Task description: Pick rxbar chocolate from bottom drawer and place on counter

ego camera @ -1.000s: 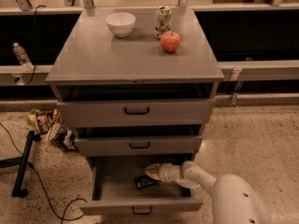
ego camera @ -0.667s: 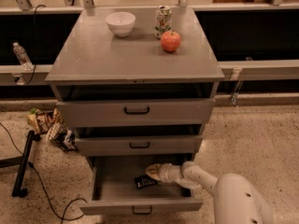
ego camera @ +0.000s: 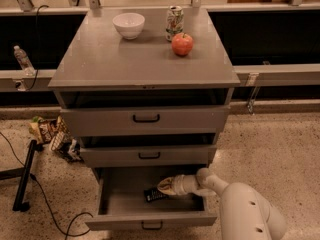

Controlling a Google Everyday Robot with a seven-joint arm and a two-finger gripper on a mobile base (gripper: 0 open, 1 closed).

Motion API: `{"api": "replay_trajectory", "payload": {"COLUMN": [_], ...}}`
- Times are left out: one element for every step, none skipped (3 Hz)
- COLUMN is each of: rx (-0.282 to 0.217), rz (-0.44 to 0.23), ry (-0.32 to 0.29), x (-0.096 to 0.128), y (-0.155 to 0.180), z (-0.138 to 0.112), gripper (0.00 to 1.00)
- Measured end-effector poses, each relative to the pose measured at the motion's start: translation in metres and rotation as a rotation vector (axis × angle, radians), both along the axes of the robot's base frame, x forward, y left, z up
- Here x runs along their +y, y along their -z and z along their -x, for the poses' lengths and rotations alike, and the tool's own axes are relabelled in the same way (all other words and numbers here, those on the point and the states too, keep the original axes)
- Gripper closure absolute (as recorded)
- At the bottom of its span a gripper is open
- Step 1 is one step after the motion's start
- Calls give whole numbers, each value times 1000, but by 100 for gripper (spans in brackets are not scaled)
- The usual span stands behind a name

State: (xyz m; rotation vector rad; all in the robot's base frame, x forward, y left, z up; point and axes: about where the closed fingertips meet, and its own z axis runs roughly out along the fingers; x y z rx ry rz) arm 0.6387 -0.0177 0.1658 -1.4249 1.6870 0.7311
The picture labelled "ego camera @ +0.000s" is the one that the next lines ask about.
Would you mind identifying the black stand leg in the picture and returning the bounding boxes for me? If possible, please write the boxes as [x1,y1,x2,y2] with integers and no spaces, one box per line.
[0,140,43,212]

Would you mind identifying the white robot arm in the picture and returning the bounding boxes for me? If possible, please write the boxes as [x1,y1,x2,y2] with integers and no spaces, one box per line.
[157,168,287,240]

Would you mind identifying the red apple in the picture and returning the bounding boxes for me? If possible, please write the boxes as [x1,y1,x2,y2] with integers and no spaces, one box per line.
[171,33,193,56]

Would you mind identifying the grey drawer cabinet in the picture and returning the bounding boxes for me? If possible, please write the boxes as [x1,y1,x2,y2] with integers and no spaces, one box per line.
[48,6,241,172]

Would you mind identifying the clear hanging bracket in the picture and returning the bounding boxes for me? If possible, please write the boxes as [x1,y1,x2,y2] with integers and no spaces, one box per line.
[247,61,270,115]

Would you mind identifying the checkered snack bag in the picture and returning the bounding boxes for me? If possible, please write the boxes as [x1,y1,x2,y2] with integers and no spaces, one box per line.
[49,116,72,151]

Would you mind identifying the patterned drink can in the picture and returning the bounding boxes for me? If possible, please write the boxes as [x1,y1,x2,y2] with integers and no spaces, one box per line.
[165,6,184,41]

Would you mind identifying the grey top drawer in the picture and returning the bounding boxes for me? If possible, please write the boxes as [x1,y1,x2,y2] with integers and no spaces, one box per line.
[61,106,229,137]

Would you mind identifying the grey bottom drawer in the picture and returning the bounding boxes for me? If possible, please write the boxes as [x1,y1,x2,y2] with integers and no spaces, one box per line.
[86,165,217,231]

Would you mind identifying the clear plastic water bottle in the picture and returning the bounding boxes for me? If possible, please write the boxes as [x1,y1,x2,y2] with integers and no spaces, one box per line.
[14,45,36,76]

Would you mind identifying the white bowl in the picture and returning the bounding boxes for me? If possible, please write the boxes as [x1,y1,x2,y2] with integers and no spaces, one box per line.
[112,13,145,40]

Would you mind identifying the black hanging cable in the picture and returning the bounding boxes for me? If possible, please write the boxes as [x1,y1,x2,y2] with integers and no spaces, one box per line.
[26,5,50,92]

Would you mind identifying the grey drawer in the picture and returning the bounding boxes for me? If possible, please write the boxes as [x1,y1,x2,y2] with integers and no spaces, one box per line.
[61,106,229,137]
[86,165,217,231]
[80,145,216,168]

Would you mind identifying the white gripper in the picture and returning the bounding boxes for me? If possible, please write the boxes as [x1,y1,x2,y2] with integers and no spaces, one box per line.
[158,175,199,196]

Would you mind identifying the dark snack packet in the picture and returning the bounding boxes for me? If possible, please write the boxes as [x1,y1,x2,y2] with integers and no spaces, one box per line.
[59,139,82,162]

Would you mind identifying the black rxbar chocolate bar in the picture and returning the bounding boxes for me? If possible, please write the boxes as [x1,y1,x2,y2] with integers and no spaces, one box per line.
[144,188,168,203]

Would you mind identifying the black floor cable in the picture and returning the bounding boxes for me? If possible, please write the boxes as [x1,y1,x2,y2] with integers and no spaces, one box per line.
[0,130,94,240]

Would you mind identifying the grey middle drawer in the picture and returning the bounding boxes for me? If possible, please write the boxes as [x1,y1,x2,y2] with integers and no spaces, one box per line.
[80,145,216,168]

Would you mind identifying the metal railing beam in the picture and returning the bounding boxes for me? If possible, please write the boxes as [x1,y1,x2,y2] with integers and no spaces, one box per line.
[0,64,320,92]

